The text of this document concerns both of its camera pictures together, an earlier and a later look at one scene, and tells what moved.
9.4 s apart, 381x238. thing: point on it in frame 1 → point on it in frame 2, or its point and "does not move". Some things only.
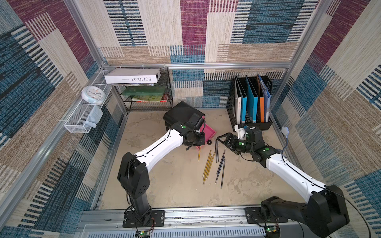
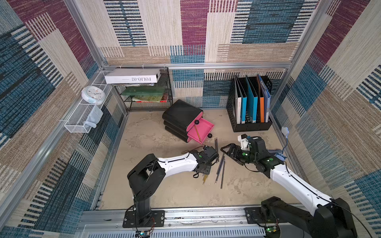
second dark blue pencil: x=222 y=173 does not move
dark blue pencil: x=221 y=164 does not move
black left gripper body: x=197 y=140 → x=207 y=170
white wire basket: x=94 y=96 does not move
